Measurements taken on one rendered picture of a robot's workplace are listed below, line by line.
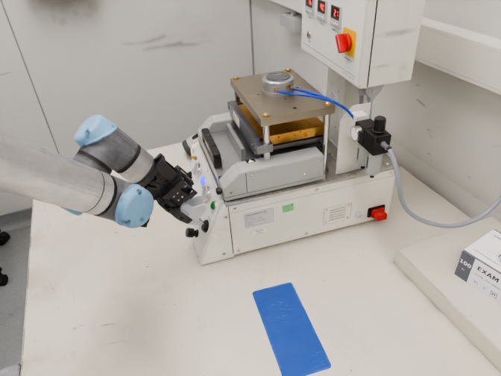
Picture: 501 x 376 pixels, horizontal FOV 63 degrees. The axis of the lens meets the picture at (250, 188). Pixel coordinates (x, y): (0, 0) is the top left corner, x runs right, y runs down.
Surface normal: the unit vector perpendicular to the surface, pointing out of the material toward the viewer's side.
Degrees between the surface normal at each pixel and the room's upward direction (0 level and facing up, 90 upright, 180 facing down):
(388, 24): 90
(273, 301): 0
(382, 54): 90
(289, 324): 0
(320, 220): 90
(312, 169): 90
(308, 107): 0
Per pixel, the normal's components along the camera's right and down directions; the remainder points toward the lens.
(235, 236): 0.29, 0.54
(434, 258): -0.05, -0.81
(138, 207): 0.81, 0.26
